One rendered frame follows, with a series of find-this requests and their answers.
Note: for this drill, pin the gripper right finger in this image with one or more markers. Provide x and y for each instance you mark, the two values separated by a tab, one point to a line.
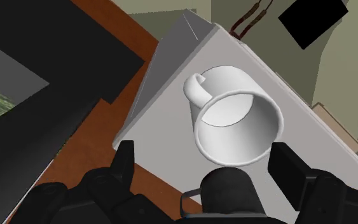
321	198

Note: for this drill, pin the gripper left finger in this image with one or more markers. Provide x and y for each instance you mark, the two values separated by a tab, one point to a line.
104	198

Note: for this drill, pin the beige flat box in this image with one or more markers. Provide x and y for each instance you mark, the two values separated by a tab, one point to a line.
333	125

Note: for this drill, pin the white table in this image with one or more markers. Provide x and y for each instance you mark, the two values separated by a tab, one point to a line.
163	130

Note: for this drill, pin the white mug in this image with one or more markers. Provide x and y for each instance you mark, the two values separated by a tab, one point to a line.
234	136

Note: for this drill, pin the black rectangular wall panel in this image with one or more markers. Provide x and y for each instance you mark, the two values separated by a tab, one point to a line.
312	18

